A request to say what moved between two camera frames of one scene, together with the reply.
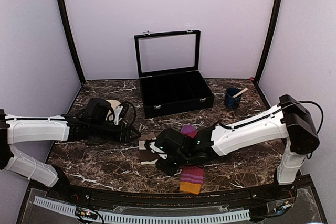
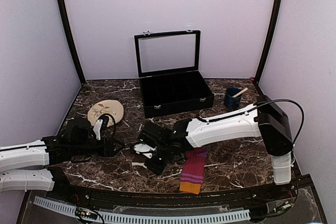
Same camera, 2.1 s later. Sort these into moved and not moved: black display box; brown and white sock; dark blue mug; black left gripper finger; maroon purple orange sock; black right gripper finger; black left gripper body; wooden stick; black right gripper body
Moved: black right gripper finger; brown and white sock; black right gripper body; black left gripper finger; black left gripper body
Not moved: black display box; wooden stick; maroon purple orange sock; dark blue mug
